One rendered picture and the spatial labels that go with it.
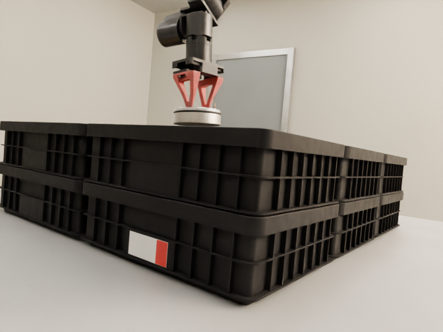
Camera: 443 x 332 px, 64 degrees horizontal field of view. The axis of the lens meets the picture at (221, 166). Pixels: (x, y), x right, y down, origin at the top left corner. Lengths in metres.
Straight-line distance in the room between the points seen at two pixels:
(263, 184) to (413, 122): 3.32
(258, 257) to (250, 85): 3.83
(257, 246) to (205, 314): 0.10
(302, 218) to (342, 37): 3.56
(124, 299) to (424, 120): 3.44
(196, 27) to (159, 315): 0.57
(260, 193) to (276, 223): 0.05
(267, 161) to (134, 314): 0.25
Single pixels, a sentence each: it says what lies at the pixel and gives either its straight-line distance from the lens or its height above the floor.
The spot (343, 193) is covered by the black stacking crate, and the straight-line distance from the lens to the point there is 0.75.
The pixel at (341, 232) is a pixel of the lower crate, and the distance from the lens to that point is 0.75.
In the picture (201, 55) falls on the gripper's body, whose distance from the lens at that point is 0.78.
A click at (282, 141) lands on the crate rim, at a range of 0.47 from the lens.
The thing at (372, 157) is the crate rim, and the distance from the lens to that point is 0.88.
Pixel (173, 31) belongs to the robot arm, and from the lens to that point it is 0.84.
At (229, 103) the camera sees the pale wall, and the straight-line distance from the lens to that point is 4.34.
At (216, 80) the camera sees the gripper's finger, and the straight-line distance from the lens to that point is 0.80.
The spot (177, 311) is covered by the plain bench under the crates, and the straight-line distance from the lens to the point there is 0.47.
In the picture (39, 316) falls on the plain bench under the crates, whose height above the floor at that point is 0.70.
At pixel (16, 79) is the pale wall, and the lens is 4.11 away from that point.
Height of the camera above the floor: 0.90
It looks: 2 degrees down
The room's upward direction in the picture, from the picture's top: 5 degrees clockwise
